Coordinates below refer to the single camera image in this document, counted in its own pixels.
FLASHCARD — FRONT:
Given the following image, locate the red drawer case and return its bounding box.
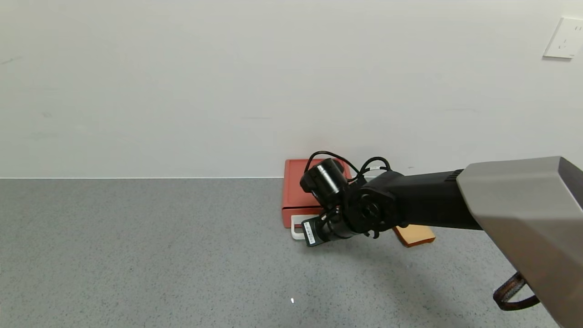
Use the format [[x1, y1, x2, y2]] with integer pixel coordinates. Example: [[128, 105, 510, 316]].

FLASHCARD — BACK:
[[282, 159, 354, 210]]

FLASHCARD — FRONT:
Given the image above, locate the toy toast slice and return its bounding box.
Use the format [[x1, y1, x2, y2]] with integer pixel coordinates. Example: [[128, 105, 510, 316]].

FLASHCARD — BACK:
[[393, 224, 436, 248]]

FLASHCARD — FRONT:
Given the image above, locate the black camera cable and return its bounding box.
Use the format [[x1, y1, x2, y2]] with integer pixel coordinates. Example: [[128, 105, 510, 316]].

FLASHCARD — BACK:
[[304, 151, 361, 183]]

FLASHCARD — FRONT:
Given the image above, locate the black cable with white label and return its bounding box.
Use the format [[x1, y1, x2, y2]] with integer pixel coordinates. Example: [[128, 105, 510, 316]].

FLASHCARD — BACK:
[[359, 156, 392, 177]]

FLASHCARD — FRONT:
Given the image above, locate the brown strap loop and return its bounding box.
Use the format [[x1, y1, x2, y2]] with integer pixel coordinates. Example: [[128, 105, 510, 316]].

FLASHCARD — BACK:
[[493, 272, 541, 312]]

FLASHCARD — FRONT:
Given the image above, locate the white wall socket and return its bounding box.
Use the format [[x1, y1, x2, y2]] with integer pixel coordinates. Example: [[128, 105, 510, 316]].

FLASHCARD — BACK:
[[543, 17, 583, 59]]

